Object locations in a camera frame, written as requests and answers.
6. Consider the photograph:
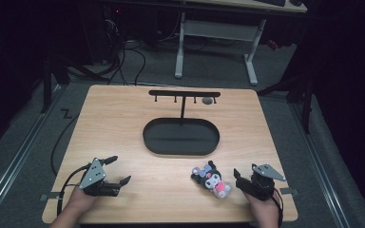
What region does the white-legged wooden desk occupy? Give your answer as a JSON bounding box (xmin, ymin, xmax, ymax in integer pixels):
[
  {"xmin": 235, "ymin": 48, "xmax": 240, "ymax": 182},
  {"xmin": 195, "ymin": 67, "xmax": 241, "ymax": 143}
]
[{"xmin": 174, "ymin": 0, "xmax": 309, "ymax": 86}]

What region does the black hook stand with tray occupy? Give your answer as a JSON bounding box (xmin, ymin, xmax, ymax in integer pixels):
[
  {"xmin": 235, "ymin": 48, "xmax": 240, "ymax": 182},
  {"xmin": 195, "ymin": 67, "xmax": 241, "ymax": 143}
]
[{"xmin": 142, "ymin": 89, "xmax": 221, "ymax": 157}]

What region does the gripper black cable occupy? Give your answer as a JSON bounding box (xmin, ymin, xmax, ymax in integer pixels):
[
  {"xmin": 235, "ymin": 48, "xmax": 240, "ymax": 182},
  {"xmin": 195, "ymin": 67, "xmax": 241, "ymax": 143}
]
[
  {"xmin": 271, "ymin": 187, "xmax": 285, "ymax": 228},
  {"xmin": 56, "ymin": 163, "xmax": 93, "ymax": 217}
]

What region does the bundle of black floor cables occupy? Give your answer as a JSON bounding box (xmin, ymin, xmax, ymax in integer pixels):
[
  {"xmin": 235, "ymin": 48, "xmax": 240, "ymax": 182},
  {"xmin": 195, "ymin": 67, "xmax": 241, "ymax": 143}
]
[{"xmin": 106, "ymin": 18, "xmax": 184, "ymax": 87}]

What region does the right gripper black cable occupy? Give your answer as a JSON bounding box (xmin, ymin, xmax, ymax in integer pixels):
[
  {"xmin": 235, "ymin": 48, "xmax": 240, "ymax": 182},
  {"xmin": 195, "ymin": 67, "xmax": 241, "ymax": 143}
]
[{"xmin": 271, "ymin": 187, "xmax": 285, "ymax": 228}]

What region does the grey table bracket tab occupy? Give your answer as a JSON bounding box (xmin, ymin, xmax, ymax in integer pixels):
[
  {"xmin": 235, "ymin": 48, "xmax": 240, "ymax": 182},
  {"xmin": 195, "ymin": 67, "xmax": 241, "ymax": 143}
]
[
  {"xmin": 279, "ymin": 186, "xmax": 299, "ymax": 196},
  {"xmin": 39, "ymin": 191, "xmax": 62, "ymax": 202}
]

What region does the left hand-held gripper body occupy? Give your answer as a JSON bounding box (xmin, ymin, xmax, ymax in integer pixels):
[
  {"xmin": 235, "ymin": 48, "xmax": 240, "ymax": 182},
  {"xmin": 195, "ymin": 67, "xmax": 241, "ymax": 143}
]
[{"xmin": 79, "ymin": 158, "xmax": 122, "ymax": 198}]

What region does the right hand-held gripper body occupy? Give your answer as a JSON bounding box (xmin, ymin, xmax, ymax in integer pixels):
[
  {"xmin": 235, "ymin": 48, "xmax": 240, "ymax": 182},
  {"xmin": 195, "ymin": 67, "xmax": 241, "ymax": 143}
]
[{"xmin": 240, "ymin": 162, "xmax": 287, "ymax": 201}]

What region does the black cable on floor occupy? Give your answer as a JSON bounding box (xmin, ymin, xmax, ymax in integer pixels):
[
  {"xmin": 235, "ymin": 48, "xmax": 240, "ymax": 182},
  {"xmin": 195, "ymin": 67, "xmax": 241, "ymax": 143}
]
[{"xmin": 49, "ymin": 113, "xmax": 81, "ymax": 177}]

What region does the metal floor rail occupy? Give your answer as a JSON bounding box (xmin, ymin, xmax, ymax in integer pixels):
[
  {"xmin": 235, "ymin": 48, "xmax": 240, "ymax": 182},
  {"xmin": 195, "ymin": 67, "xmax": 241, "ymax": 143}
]
[
  {"xmin": 0, "ymin": 85, "xmax": 65, "ymax": 222},
  {"xmin": 288, "ymin": 100, "xmax": 352, "ymax": 228}
]

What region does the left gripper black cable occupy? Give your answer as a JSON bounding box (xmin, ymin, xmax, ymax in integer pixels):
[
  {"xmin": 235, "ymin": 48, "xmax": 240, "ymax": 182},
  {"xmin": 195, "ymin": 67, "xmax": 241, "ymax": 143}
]
[{"xmin": 56, "ymin": 163, "xmax": 93, "ymax": 217}]

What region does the black keyboard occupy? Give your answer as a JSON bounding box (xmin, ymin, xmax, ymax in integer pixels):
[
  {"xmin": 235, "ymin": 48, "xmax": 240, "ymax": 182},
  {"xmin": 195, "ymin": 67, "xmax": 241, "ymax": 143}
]
[{"xmin": 255, "ymin": 0, "xmax": 287, "ymax": 8}]

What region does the person's left hand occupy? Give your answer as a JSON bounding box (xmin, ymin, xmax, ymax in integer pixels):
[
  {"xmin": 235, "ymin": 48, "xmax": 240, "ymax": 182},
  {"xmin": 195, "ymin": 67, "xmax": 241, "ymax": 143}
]
[{"xmin": 67, "ymin": 185, "xmax": 99, "ymax": 215}]

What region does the black metal stand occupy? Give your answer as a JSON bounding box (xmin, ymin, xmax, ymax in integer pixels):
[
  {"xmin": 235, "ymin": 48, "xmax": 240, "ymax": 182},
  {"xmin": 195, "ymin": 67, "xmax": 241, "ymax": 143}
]
[
  {"xmin": 40, "ymin": 51, "xmax": 110, "ymax": 114},
  {"xmin": 257, "ymin": 71, "xmax": 314, "ymax": 135}
]

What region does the black computer tower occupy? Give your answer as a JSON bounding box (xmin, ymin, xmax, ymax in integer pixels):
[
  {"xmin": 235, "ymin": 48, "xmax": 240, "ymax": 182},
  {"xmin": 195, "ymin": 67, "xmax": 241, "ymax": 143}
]
[{"xmin": 81, "ymin": 5, "xmax": 125, "ymax": 66}]

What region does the person's right hand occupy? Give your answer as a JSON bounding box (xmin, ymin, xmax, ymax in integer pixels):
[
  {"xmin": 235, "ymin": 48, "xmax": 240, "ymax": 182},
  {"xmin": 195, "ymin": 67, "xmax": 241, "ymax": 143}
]
[{"xmin": 242, "ymin": 189, "xmax": 281, "ymax": 222}]

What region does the black and pink plush toy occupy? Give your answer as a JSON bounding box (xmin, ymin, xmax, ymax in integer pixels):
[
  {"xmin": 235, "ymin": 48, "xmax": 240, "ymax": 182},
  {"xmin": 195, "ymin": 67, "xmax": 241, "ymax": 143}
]
[{"xmin": 190, "ymin": 160, "xmax": 233, "ymax": 200}]

